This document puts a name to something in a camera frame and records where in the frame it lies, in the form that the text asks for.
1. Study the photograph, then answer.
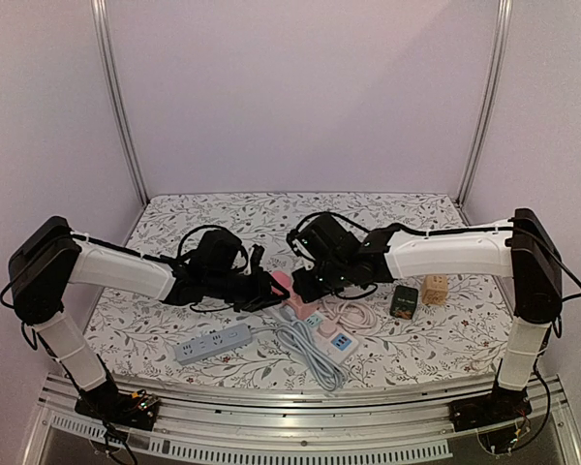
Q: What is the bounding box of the pink plug adapter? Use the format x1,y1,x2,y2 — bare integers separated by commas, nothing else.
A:
271,270,294,296

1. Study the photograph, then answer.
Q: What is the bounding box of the white power strip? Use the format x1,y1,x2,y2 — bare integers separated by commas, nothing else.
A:
303,311,360,364

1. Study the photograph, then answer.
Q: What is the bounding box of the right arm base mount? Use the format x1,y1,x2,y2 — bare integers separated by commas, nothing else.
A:
447,384,533,432

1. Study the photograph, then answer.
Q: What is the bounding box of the light blue coiled cable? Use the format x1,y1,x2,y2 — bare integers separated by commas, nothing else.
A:
251,309,350,393

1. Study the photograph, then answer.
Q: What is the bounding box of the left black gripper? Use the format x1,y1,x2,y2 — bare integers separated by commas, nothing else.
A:
206,267,291,314

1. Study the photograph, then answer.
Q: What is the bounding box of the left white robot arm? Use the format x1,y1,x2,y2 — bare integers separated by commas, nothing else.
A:
0,216,289,420

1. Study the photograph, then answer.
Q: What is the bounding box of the pink round plug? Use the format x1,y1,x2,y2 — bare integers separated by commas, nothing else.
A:
317,322,339,340

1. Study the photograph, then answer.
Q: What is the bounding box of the dark green cube adapter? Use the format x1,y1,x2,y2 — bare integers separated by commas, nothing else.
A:
389,285,419,320

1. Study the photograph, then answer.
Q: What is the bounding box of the aluminium front rail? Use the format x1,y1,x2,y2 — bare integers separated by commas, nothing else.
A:
28,375,581,461

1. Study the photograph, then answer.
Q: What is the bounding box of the beige cube socket adapter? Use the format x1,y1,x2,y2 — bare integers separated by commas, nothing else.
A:
420,274,449,305

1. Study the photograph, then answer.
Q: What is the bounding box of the grey-blue power strip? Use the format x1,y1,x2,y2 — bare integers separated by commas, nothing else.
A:
174,324,253,365

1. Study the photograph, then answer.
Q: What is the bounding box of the pink cube socket adapter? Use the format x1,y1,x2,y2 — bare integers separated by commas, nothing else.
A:
286,294,318,320

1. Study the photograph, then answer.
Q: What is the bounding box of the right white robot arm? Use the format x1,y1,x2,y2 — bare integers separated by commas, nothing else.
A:
287,208,581,422

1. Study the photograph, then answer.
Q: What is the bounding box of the right aluminium frame post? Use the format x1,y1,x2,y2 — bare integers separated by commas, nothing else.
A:
455,0,513,209

